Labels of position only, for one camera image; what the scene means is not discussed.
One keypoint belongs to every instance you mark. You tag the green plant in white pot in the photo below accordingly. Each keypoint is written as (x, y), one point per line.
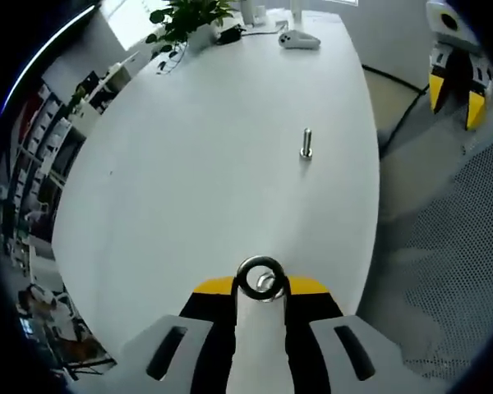
(189, 16)

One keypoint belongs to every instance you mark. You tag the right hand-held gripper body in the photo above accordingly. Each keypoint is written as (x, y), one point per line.
(437, 28)

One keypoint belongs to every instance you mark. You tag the black monitor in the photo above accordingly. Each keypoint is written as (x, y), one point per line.
(92, 81)

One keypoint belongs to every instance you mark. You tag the white shelf with storage bins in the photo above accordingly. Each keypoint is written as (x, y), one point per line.
(41, 156)

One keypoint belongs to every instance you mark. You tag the white office desk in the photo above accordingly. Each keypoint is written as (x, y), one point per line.
(86, 118)

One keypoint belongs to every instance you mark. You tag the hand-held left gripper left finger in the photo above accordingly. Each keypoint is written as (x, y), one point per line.
(168, 349)

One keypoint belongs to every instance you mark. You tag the small green plant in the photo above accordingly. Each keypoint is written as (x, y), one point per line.
(77, 100)

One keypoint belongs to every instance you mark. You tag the white upright post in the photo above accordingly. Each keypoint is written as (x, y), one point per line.
(296, 10)

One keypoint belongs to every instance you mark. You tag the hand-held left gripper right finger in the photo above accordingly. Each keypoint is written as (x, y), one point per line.
(353, 353)

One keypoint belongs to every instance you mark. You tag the slim steel threaded stud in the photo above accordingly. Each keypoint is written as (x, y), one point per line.
(307, 143)

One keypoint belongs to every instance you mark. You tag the white grey handheld controller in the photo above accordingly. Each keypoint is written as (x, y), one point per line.
(296, 39)

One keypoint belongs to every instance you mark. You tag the bright window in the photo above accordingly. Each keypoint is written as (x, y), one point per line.
(131, 24)

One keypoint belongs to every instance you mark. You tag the black power adapter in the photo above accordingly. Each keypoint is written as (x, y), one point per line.
(230, 35)

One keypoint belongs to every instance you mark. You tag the thick steel threaded stud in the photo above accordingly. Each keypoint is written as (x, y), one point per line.
(264, 283)

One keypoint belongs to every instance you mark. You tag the large steel washer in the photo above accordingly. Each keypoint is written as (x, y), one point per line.
(259, 260)

